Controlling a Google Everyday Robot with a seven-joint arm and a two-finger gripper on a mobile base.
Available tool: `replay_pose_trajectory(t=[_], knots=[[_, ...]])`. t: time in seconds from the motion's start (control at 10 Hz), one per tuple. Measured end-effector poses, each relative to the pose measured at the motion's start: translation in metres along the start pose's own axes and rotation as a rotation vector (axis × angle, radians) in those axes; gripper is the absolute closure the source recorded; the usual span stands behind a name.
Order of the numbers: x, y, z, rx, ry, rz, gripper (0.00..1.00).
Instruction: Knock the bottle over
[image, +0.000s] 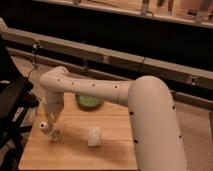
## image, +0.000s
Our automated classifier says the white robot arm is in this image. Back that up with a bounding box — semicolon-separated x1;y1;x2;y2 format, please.
40;66;189;171

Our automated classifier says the green bowl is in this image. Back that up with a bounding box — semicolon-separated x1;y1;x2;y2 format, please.
75;95;103;109

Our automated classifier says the black chair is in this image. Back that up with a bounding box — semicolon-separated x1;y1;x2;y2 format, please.
0;36;39;171

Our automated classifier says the white crumpled cloth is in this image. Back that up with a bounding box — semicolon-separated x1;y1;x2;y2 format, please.
87;127;101;147

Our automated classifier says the black cable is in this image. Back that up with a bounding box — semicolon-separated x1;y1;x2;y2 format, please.
9;44;40;81

